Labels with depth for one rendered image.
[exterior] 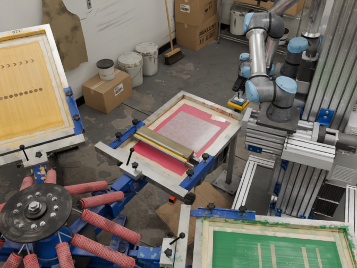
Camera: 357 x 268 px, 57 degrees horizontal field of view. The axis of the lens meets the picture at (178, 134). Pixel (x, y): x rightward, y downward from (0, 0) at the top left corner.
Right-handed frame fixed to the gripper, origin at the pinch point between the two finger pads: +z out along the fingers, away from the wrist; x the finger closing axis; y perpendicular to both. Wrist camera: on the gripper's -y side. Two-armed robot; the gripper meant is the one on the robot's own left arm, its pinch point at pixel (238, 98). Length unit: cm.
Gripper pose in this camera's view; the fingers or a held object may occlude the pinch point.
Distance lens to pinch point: 258.0
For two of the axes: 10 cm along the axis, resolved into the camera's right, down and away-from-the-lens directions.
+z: 0.1, 7.4, 6.7
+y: 5.8, -5.5, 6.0
